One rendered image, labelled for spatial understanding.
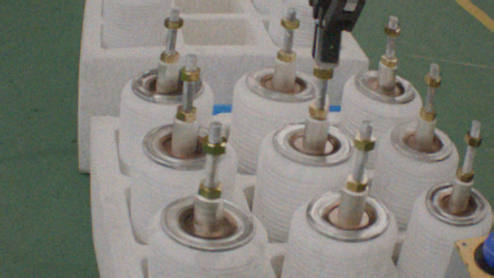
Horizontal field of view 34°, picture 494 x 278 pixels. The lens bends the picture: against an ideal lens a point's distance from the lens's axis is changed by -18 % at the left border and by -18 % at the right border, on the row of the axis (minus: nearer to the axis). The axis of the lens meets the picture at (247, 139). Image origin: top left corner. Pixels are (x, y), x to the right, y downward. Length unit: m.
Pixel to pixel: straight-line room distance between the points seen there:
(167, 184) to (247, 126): 0.17
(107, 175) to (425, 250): 0.34
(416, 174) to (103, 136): 0.34
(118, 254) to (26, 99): 0.69
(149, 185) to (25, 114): 0.63
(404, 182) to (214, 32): 0.52
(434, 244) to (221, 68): 0.51
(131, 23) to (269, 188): 0.41
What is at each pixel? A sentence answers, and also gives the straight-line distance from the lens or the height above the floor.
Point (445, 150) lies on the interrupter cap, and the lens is 0.89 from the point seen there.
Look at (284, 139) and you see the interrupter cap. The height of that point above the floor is 0.25.
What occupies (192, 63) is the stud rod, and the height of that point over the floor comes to 0.33.
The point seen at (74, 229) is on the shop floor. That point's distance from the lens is 1.14.
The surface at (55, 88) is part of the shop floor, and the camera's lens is 1.49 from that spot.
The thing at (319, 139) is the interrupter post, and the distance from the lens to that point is 0.85.
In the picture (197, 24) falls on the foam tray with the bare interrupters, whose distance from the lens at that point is 1.31.
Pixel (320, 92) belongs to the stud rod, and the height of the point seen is 0.31.
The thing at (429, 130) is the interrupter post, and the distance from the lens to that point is 0.88.
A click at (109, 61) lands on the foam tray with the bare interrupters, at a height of 0.17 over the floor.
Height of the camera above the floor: 0.67
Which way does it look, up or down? 29 degrees down
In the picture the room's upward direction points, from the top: 7 degrees clockwise
